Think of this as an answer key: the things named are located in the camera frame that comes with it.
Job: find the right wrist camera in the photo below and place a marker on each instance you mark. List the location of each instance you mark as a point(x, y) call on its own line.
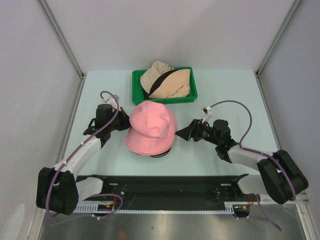
point(207, 111)

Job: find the aluminium frame post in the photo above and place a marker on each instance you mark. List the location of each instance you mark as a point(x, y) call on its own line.
point(279, 35)
point(52, 21)

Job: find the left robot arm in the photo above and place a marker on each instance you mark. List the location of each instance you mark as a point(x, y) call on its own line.
point(58, 189)

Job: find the beige smile bucket hat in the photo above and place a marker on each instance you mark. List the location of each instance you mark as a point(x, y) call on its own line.
point(157, 69)

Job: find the green plastic tray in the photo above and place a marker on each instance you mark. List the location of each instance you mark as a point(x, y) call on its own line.
point(137, 92)

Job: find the white cable duct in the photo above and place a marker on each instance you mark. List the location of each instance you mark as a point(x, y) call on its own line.
point(106, 208)

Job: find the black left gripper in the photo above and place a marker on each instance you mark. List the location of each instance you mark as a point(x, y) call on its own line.
point(126, 122)

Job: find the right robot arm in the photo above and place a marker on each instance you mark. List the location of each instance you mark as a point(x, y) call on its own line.
point(279, 176)

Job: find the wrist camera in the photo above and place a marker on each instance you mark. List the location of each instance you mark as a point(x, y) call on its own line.
point(112, 100)
point(207, 111)

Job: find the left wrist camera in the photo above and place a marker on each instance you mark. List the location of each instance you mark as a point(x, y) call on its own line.
point(112, 100)

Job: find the aluminium frame post right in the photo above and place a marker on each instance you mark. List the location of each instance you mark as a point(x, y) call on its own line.
point(279, 35)

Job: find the aluminium frame post left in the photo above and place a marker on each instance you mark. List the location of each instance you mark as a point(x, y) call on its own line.
point(52, 21)

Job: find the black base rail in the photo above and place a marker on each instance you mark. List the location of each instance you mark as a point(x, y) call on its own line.
point(171, 193)

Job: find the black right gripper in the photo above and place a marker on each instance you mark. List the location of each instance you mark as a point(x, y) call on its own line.
point(194, 130)

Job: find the peach embroidered bucket hat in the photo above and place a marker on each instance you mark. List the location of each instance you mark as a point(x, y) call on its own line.
point(172, 84)

